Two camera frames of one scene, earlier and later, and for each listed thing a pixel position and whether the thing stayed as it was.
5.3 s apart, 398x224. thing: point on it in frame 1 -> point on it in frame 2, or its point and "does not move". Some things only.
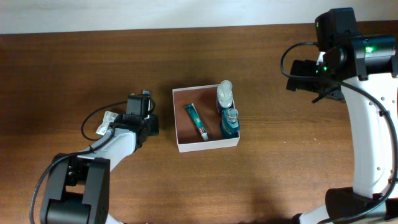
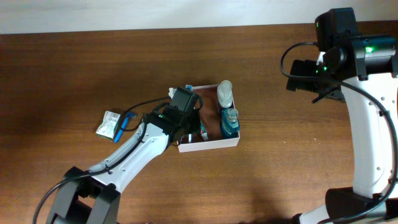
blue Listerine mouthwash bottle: (230, 123) does not move
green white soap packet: (109, 117) does not move
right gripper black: (307, 86) does not move
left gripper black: (155, 128) -> (195, 117)
